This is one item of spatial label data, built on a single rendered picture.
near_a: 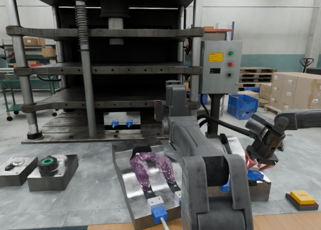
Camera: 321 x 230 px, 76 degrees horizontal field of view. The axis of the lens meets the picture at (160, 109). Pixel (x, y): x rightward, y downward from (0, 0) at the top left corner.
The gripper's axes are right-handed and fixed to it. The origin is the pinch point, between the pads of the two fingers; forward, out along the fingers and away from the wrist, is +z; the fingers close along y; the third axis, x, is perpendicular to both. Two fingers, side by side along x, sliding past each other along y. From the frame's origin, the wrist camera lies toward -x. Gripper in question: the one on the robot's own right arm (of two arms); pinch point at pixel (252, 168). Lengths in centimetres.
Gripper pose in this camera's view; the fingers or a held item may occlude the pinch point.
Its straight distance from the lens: 93.2
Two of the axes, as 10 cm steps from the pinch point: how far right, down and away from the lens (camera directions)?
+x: 0.3, 5.6, -8.3
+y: -9.8, -1.6, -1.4
